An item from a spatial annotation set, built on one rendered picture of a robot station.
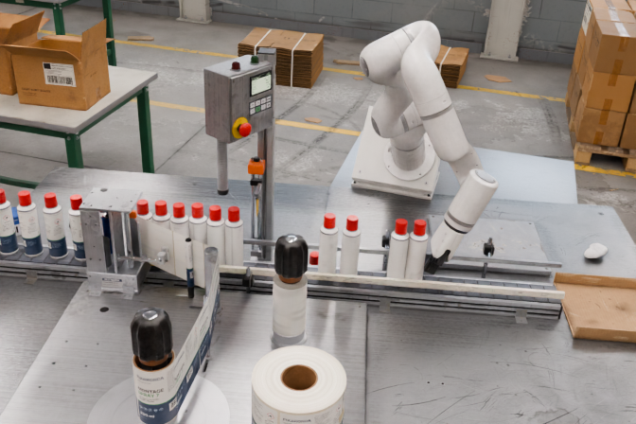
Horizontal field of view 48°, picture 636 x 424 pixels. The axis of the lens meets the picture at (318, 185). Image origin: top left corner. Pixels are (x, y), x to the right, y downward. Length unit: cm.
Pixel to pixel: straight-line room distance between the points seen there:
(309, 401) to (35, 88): 246
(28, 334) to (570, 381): 140
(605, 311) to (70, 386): 146
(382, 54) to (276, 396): 94
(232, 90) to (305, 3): 569
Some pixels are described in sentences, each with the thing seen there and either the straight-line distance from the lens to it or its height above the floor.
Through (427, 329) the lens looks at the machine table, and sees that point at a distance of 202.
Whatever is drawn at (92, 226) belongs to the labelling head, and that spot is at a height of 109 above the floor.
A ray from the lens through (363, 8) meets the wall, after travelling 736.
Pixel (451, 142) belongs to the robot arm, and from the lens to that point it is 187.
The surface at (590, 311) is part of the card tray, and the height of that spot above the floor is 83.
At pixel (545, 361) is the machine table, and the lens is 201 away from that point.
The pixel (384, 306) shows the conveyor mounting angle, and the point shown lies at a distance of 208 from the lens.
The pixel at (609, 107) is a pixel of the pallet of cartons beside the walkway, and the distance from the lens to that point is 509.
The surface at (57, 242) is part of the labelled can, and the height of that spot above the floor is 94.
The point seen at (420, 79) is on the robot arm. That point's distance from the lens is 183.
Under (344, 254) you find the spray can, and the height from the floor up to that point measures 98.
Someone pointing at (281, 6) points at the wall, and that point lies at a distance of 759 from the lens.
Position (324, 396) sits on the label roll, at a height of 102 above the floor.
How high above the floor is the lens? 209
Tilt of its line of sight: 28 degrees down
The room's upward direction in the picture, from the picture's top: 3 degrees clockwise
